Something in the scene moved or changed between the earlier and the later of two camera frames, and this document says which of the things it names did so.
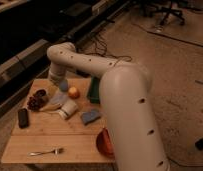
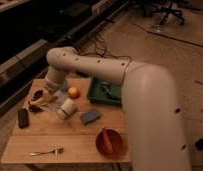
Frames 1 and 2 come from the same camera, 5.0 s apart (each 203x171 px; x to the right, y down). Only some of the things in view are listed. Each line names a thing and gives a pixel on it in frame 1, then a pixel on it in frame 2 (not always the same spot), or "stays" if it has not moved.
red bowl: [105, 143] stays
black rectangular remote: [23, 118] stays
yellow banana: [50, 107] to [42, 101]
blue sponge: [91, 116] stays
